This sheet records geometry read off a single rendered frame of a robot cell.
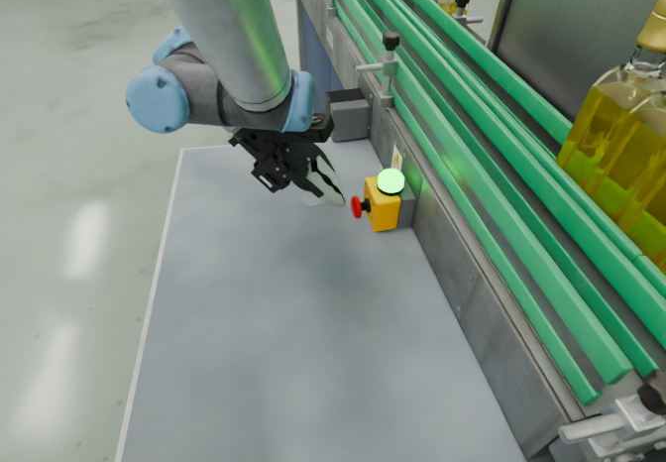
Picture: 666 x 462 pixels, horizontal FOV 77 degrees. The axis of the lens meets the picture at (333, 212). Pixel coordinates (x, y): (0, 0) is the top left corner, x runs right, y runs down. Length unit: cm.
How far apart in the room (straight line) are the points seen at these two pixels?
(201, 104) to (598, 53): 62
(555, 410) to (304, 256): 41
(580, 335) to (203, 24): 42
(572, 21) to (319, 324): 66
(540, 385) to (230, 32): 44
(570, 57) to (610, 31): 9
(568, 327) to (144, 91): 51
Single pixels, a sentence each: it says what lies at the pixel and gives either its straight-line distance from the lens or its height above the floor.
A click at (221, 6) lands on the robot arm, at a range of 33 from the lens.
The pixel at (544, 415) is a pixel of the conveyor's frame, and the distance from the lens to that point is 52.
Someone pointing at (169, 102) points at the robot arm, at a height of 104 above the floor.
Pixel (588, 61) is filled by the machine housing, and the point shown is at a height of 98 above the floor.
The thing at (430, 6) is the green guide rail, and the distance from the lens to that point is 107.
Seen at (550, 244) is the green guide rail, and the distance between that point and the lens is 58.
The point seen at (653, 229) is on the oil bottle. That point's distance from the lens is 52.
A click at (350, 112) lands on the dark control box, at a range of 89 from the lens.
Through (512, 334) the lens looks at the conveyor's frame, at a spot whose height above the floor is 87.
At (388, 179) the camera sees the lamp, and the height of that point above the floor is 85.
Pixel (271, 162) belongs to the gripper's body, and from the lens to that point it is 66.
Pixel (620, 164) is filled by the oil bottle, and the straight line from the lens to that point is 54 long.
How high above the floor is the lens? 129
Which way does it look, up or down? 45 degrees down
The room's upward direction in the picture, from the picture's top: straight up
